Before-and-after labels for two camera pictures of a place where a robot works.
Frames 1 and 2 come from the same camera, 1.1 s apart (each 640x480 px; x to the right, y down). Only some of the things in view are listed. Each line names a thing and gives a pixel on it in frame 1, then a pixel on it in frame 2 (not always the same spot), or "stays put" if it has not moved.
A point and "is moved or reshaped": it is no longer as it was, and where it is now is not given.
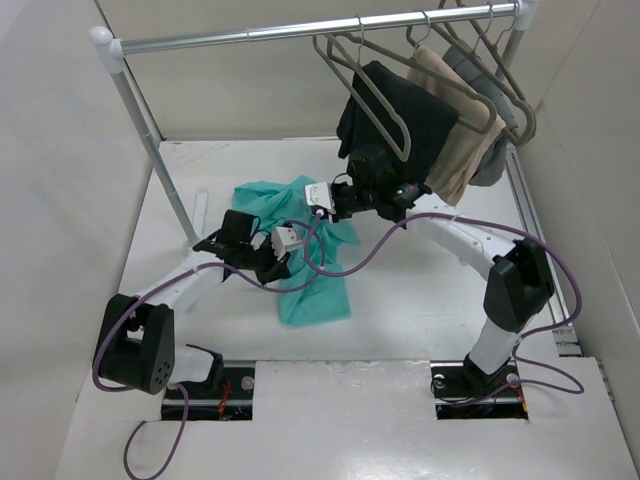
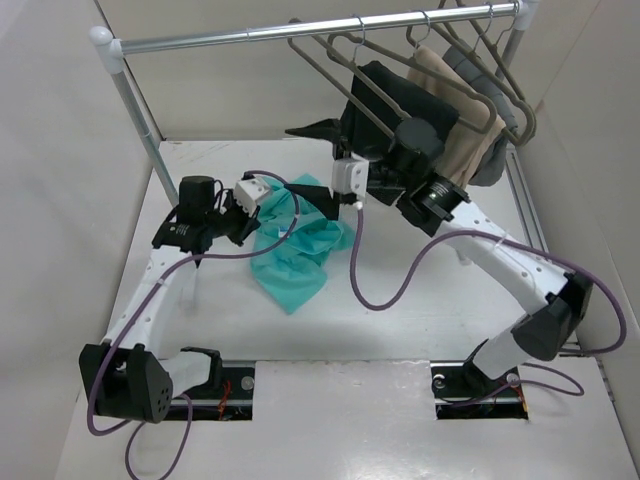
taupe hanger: (358, 61) is moved or reshaped
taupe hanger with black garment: (478, 97) stays put
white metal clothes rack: (115, 50) stays put
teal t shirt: (319, 290) is moved or reshaped
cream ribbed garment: (475, 131) stays put
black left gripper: (275, 268) to (247, 223)
